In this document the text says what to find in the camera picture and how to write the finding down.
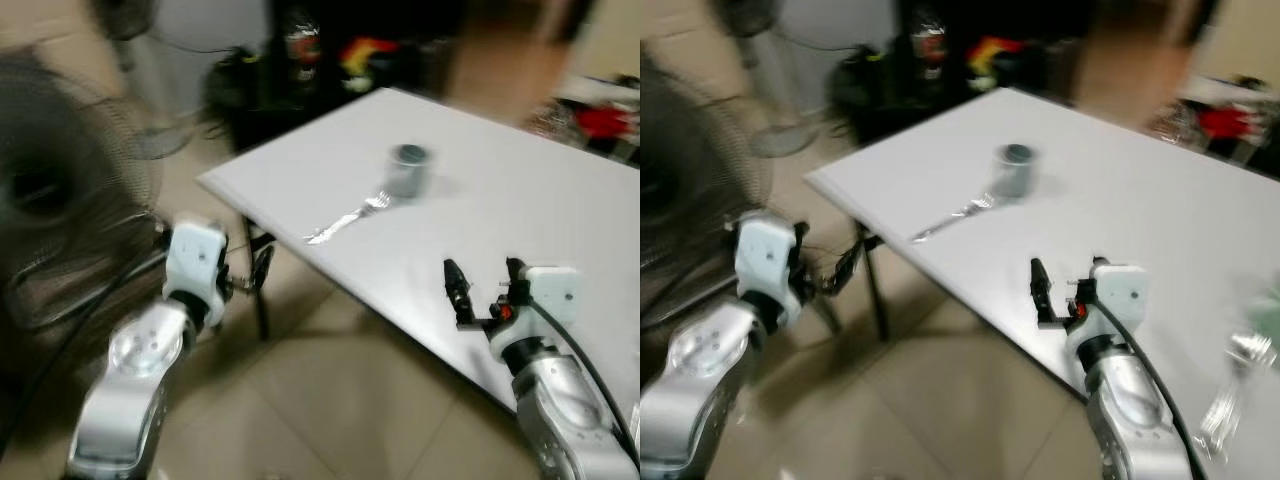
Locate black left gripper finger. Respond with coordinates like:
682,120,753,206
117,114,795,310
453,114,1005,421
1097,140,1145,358
825,243,867,294
249,244,277,293

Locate white table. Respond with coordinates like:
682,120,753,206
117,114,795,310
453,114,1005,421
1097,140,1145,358
197,87,641,419
803,87,1280,480

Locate silver fork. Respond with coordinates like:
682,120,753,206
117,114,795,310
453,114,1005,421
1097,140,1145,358
302,191,394,247
909,191,1002,245

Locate grey cup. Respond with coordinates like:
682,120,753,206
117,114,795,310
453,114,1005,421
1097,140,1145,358
385,143,434,202
992,143,1038,200

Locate large black fan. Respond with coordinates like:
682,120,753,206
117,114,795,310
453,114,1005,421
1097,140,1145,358
640,48,777,331
0,48,167,333

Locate green translucent cup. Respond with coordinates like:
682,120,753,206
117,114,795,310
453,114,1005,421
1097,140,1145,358
1240,288,1280,346

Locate red object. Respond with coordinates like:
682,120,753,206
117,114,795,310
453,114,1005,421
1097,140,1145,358
574,104,634,142
1194,104,1258,142

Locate black bag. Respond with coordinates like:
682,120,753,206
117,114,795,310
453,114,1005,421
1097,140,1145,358
830,45,926,133
203,45,301,136

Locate brown wooden door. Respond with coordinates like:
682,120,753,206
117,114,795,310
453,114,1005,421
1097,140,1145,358
445,0,596,126
1072,0,1223,129

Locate dark bottle with red label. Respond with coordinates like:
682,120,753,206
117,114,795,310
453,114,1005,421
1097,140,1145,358
909,8,950,83
282,8,324,87

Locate red yellow colourful package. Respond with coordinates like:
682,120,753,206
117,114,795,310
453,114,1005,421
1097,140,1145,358
966,36,1028,92
339,36,403,94

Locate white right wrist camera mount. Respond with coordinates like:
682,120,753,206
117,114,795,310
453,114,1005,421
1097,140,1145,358
1066,262,1150,361
488,264,582,363

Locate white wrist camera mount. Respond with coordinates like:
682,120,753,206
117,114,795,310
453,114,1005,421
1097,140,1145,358
1066,262,1150,361
162,221,230,302
734,212,802,302
488,264,582,363

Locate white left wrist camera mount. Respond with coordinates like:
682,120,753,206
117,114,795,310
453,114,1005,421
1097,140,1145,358
162,221,230,302
734,212,802,302

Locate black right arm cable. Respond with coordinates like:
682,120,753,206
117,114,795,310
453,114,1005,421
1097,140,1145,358
528,298,641,469
1095,298,1213,480

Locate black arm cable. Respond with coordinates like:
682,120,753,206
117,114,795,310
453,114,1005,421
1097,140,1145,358
0,255,169,451
528,298,641,469
1095,298,1213,480

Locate grey pedestal fan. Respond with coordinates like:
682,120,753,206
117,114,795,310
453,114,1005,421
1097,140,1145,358
718,0,823,160
90,0,198,162

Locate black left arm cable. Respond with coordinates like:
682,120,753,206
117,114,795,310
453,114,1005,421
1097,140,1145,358
0,255,169,451

